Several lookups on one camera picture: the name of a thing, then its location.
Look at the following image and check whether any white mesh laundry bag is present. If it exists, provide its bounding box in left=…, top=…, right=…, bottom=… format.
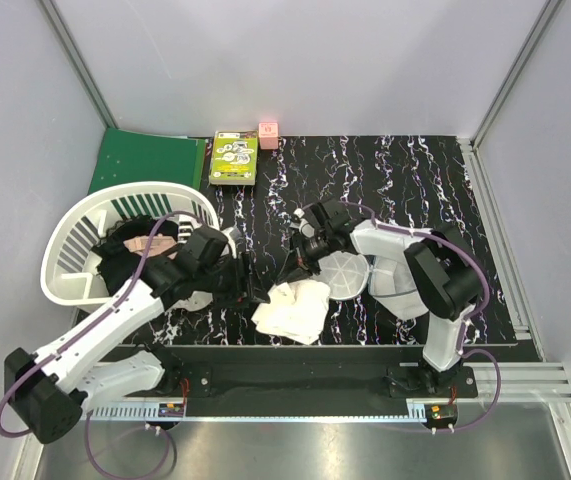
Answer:
left=313, top=252, right=428, bottom=320

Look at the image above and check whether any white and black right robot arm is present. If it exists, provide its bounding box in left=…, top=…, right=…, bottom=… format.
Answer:
left=277, top=199, right=490, bottom=397

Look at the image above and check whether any pink cube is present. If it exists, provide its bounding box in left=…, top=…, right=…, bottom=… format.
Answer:
left=258, top=121, right=280, bottom=150

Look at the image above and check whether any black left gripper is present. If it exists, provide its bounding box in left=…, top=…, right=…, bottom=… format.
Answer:
left=197, top=251, right=270, bottom=309

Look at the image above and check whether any green folder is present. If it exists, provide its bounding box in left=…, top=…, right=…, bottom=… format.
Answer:
left=82, top=128, right=215, bottom=223

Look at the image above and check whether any white plastic laundry basket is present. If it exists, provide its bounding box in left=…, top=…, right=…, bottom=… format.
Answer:
left=40, top=181, right=220, bottom=313

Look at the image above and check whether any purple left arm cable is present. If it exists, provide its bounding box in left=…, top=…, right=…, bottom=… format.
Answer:
left=0, top=210, right=206, bottom=480

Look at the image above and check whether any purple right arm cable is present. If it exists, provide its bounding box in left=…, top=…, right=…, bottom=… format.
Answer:
left=299, top=200, right=502, bottom=434

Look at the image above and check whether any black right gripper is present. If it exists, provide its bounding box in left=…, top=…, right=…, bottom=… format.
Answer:
left=277, top=228, right=336, bottom=287

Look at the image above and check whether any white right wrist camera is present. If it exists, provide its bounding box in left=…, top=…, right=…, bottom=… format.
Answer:
left=291, top=208, right=315, bottom=238

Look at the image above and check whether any black lace garment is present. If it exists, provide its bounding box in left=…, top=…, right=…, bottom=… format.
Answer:
left=92, top=215, right=181, bottom=296

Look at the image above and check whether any pink bra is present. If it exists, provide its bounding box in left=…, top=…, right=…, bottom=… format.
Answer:
left=123, top=235, right=177, bottom=256

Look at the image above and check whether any white bra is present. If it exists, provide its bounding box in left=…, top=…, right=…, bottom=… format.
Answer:
left=251, top=279, right=331, bottom=345

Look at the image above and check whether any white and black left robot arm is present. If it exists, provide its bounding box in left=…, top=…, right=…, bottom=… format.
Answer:
left=1, top=226, right=269, bottom=444

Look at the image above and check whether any yellow green book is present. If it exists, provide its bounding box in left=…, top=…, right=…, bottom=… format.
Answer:
left=209, top=131, right=258, bottom=186

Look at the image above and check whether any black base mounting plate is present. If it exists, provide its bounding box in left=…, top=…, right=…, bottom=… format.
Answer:
left=112, top=343, right=480, bottom=419

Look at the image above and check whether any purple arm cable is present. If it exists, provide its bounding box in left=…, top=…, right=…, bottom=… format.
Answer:
left=0, top=210, right=206, bottom=480
left=299, top=200, right=502, bottom=434

